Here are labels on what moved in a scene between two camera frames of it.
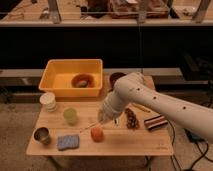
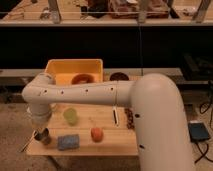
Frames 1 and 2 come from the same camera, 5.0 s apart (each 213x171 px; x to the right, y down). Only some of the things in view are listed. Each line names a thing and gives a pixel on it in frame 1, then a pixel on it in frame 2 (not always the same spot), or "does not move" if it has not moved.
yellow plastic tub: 72,78 does not move
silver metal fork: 89,126 → 29,141
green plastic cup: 70,116 does not move
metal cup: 41,135 does not move
